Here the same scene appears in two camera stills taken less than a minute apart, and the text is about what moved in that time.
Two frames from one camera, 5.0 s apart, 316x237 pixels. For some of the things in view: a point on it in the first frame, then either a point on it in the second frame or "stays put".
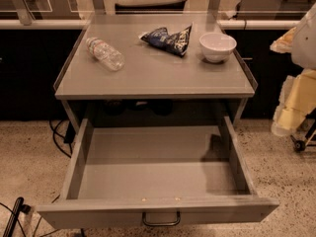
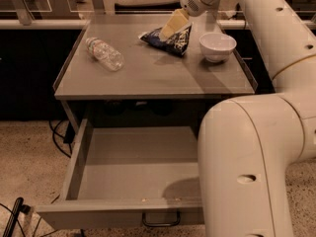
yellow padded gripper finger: (283, 44) to (196, 0)
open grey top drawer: (118, 176) stays put
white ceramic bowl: (216, 47) stays put
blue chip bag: (176, 43) stays put
